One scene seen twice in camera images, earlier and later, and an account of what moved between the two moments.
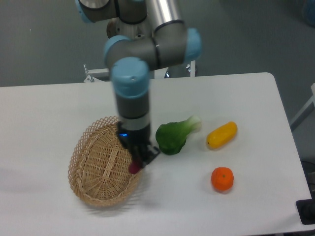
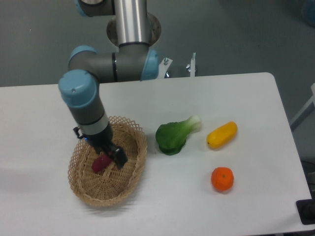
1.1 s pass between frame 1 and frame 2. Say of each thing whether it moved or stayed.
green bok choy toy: stayed
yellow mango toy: stayed
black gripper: moved
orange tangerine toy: stayed
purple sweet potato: moved
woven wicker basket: stayed
